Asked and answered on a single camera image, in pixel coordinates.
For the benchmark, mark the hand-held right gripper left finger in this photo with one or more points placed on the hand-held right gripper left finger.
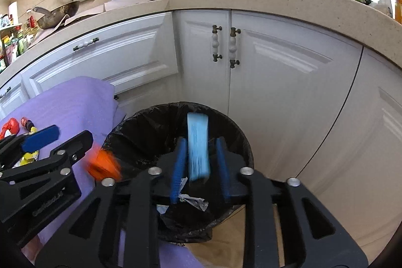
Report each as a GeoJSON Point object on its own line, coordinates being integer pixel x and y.
{"type": "Point", "coordinates": [179, 167]}

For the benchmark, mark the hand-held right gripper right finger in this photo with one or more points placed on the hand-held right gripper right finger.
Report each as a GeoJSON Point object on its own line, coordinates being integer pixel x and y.
{"type": "Point", "coordinates": [221, 167]}

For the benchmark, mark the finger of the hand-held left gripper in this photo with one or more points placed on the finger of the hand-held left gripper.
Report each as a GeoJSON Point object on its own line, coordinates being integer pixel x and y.
{"type": "Point", "coordinates": [40, 137]}
{"type": "Point", "coordinates": [75, 145]}

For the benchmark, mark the light blue packet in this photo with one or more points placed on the light blue packet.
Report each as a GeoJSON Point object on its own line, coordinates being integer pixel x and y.
{"type": "Point", "coordinates": [198, 145]}

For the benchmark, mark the orange wrapper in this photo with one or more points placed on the orange wrapper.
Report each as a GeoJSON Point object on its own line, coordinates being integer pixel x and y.
{"type": "Point", "coordinates": [103, 166]}

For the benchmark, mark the black bagged trash bin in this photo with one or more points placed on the black bagged trash bin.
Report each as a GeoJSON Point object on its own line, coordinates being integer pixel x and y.
{"type": "Point", "coordinates": [147, 130]}

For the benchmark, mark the red label bottle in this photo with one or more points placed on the red label bottle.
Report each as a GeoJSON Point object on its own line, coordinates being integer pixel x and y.
{"type": "Point", "coordinates": [26, 123]}

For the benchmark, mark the red plastic bag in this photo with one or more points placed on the red plastic bag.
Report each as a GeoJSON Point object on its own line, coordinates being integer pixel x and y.
{"type": "Point", "coordinates": [11, 126]}

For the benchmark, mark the silver wrapper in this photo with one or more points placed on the silver wrapper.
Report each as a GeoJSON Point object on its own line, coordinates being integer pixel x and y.
{"type": "Point", "coordinates": [194, 201]}

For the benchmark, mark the purple tablecloth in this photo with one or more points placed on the purple tablecloth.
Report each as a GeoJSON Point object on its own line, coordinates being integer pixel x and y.
{"type": "Point", "coordinates": [78, 104]}

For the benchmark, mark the group of condiment jars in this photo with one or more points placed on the group of condiment jars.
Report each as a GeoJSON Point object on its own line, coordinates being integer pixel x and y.
{"type": "Point", "coordinates": [15, 45]}

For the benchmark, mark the white kitchen cabinet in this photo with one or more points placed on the white kitchen cabinet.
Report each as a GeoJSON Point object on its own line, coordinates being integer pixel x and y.
{"type": "Point", "coordinates": [282, 82]}

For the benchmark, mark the blue white packet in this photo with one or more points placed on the blue white packet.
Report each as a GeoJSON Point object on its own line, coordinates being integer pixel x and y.
{"type": "Point", "coordinates": [4, 20]}

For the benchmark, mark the metal wok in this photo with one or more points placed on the metal wok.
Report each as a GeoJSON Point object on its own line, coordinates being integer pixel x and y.
{"type": "Point", "coordinates": [59, 15]}

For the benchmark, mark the white paper towel roll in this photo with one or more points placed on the white paper towel roll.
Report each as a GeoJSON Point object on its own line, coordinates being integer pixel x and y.
{"type": "Point", "coordinates": [12, 13]}

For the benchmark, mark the pale stove cover cloth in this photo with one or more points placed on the pale stove cover cloth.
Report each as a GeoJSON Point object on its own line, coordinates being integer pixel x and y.
{"type": "Point", "coordinates": [128, 2]}

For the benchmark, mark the orange bottle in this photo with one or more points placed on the orange bottle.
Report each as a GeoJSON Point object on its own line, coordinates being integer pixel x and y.
{"type": "Point", "coordinates": [399, 4]}

